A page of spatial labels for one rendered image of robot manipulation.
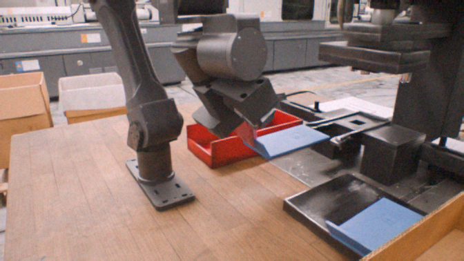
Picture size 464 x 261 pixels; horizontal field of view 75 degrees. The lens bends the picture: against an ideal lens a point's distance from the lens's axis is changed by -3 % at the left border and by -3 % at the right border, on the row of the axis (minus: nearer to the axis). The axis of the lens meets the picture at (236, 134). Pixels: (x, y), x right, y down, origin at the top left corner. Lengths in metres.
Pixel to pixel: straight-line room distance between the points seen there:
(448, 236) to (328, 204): 0.17
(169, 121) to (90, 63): 4.40
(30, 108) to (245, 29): 2.34
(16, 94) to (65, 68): 2.37
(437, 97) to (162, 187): 0.64
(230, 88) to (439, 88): 0.58
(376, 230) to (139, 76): 0.43
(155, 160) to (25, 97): 2.07
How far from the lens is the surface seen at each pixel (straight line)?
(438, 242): 0.54
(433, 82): 0.85
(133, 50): 0.56
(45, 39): 4.86
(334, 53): 0.67
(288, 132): 0.59
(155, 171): 0.58
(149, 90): 0.54
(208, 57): 0.35
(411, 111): 0.89
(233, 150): 0.66
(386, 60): 0.60
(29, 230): 0.58
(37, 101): 2.59
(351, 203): 0.54
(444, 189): 0.69
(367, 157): 0.65
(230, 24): 0.34
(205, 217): 0.52
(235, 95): 0.36
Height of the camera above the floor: 1.21
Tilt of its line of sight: 22 degrees down
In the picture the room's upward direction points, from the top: straight up
